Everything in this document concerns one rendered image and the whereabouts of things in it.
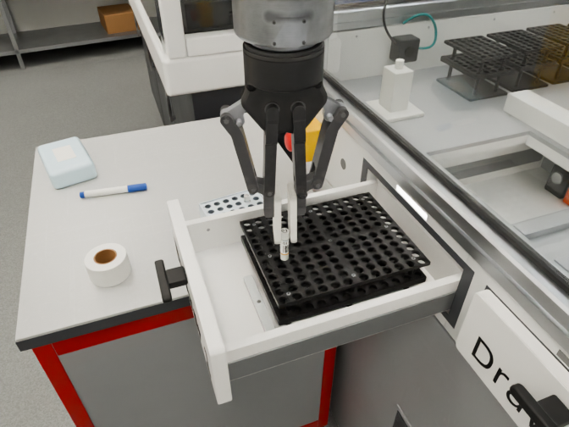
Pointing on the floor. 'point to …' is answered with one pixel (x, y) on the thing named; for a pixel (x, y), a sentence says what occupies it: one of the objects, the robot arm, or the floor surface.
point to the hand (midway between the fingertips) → (284, 213)
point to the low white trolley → (146, 290)
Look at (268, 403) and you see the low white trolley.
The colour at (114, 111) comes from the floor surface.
